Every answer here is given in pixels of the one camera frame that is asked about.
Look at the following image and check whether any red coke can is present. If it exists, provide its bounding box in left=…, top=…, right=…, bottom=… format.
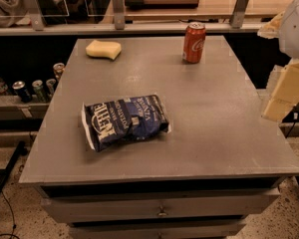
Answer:
left=182, top=22, right=206, bottom=64

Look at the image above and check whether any upper grey drawer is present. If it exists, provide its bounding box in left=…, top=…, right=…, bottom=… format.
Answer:
left=41, top=188, right=280, bottom=224

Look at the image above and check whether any silver soda can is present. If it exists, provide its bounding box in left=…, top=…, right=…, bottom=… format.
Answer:
left=46, top=79, right=57, bottom=96

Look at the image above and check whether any right metal bracket post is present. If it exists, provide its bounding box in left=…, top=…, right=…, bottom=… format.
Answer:
left=229, top=0, right=249, bottom=28

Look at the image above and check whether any blue kettle chips bag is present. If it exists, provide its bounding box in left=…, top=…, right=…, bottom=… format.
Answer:
left=82, top=95, right=170, bottom=152

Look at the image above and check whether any left metal bracket post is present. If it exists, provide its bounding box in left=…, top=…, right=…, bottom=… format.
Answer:
left=23, top=0, right=45, bottom=31

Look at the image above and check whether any black floor cable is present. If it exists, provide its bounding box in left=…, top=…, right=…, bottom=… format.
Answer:
left=0, top=159, right=21, bottom=239

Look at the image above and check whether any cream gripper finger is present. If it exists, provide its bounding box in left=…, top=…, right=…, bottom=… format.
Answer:
left=262, top=59, right=299, bottom=121
left=257, top=11, right=284, bottom=39

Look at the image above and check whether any orange soda can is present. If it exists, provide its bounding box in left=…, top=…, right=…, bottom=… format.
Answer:
left=53, top=63, right=65, bottom=81

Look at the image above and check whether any metal bracket post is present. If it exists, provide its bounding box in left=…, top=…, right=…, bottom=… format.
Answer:
left=23, top=0, right=45, bottom=31
left=229, top=0, right=249, bottom=28
left=112, top=0, right=125, bottom=30

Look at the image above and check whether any black stand leg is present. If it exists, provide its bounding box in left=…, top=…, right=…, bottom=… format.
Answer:
left=0, top=141, right=28, bottom=194

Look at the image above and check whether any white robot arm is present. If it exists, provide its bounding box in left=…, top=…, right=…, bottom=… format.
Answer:
left=257, top=0, right=299, bottom=121

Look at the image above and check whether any grey drawer cabinet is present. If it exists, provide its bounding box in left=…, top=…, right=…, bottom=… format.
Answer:
left=20, top=36, right=299, bottom=229

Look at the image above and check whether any lower grey drawer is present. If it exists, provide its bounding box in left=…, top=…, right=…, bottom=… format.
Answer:
left=69, top=219, right=245, bottom=239

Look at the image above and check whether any yellow sponge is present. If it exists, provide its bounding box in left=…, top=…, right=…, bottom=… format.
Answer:
left=86, top=40, right=122, bottom=60

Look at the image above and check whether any grey drawer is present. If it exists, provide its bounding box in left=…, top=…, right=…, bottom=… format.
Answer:
left=41, top=188, right=280, bottom=224
left=69, top=219, right=245, bottom=239

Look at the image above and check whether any green soda can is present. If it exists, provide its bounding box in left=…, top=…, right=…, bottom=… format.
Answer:
left=32, top=80, right=48, bottom=103

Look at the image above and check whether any middle metal bracket post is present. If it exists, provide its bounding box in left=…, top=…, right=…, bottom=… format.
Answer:
left=112, top=0, right=125, bottom=30

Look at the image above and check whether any grey cloth pile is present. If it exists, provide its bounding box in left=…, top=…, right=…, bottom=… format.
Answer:
left=0, top=0, right=73, bottom=28

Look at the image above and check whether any dark blue soda can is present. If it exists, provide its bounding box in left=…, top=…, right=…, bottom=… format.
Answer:
left=12, top=81, right=32, bottom=103

